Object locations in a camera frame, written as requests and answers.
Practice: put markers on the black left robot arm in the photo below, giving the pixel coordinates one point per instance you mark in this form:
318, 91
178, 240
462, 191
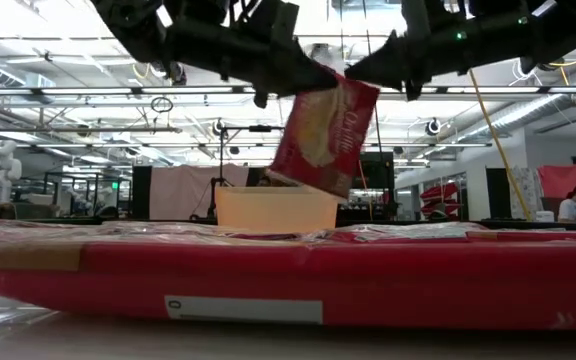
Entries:
133, 25

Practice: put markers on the black monitor screen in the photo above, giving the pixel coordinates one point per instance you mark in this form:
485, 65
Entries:
380, 172

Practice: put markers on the black stand frame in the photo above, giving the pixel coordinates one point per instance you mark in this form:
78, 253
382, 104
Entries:
260, 128

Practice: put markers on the white container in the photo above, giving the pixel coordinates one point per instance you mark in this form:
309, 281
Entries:
544, 216

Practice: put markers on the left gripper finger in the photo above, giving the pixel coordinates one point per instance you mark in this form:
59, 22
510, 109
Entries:
298, 72
263, 99

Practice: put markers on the black background robot arm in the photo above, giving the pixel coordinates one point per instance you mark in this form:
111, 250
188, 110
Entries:
212, 197

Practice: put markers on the red cloth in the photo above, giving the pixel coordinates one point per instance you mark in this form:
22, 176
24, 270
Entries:
560, 180

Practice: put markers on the black table frame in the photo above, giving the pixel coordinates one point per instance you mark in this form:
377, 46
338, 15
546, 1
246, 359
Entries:
543, 225

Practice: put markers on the dark patterned screen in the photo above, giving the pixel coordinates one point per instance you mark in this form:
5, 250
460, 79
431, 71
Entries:
255, 176

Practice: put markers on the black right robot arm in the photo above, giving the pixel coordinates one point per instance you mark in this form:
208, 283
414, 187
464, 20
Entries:
558, 30

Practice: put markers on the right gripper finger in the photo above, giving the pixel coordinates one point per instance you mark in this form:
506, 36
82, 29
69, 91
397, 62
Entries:
393, 62
410, 91

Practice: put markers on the silver ventilation duct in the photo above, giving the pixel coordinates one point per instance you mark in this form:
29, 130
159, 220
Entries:
533, 107

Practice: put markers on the black door panel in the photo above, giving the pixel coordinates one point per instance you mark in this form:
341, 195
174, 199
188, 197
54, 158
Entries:
498, 192

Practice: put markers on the black upright panel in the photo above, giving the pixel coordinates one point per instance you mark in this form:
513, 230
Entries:
141, 192

